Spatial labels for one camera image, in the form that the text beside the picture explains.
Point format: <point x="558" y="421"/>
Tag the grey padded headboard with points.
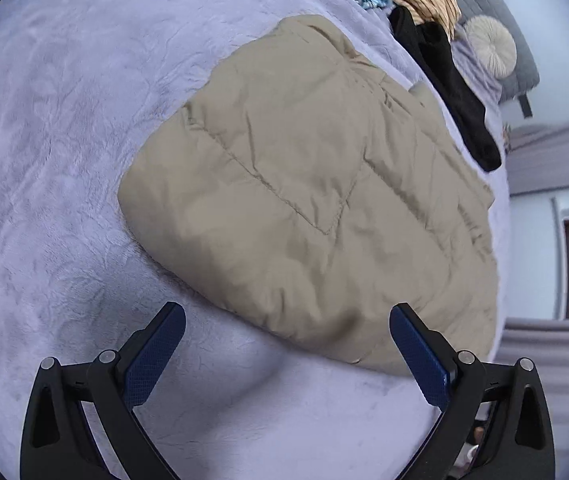
<point x="494" y="5"/>

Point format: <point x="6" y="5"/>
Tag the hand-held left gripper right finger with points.
<point x="419" y="355"/>

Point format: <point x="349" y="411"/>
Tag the pale purple curtain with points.
<point x="557" y="155"/>

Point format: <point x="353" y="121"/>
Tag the round cream pillow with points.
<point x="492" y="45"/>

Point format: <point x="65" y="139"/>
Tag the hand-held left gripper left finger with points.
<point x="157" y="355"/>

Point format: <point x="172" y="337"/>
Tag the beige puffer jacket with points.
<point x="304" y="195"/>

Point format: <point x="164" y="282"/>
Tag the purple plush blanket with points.
<point x="74" y="135"/>

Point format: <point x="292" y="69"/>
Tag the black folded garment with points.
<point x="452" y="80"/>

